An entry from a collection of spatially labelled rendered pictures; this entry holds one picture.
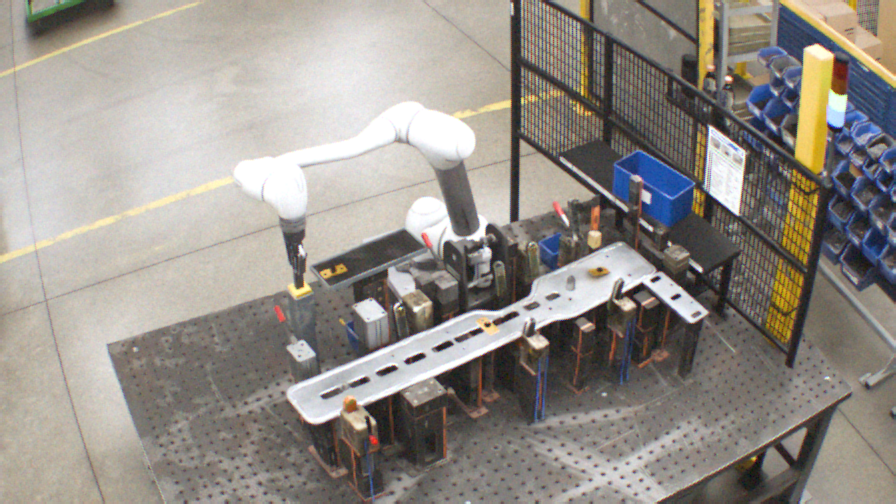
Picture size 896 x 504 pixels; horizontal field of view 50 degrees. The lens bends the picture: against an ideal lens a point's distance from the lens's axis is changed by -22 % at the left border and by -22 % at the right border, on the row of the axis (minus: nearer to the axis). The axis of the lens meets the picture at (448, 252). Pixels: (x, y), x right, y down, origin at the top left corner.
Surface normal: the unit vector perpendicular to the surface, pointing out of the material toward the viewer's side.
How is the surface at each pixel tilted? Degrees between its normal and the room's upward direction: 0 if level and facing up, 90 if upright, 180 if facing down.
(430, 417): 90
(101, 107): 0
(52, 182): 0
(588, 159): 0
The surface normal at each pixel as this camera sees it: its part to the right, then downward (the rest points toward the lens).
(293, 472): -0.01, -0.79
